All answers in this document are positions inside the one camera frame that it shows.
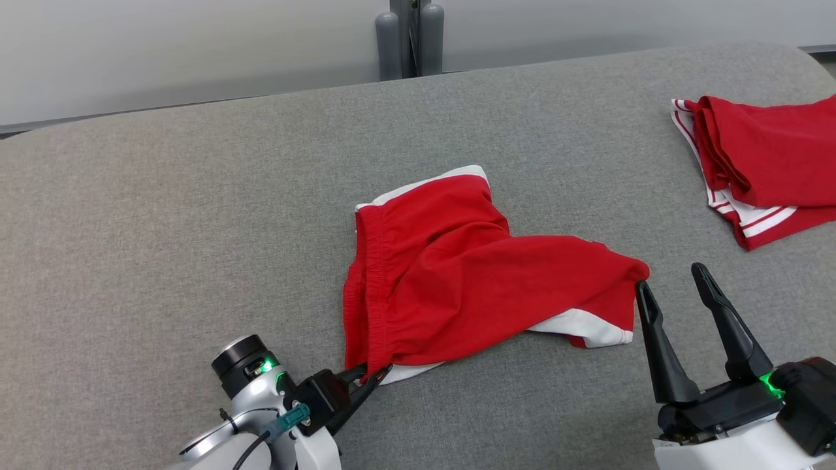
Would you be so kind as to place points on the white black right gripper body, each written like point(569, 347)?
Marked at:
point(751, 437)

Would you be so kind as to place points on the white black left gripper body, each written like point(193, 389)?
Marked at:
point(245, 365)

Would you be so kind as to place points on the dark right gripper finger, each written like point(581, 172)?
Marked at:
point(666, 365)
point(735, 339)

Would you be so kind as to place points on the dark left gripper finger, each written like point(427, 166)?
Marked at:
point(356, 405)
point(353, 375)

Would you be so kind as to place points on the red shorts with white stripe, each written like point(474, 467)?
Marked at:
point(457, 281)

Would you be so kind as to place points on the red white-trimmed basketball jersey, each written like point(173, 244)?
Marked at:
point(771, 150)

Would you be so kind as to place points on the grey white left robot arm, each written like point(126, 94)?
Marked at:
point(209, 447)

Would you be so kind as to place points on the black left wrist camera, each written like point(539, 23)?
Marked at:
point(320, 398)

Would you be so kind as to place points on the grey cylinder post foot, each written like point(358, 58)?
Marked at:
point(387, 46)
point(432, 39)

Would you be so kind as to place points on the grey metal partition post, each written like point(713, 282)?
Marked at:
point(408, 32)

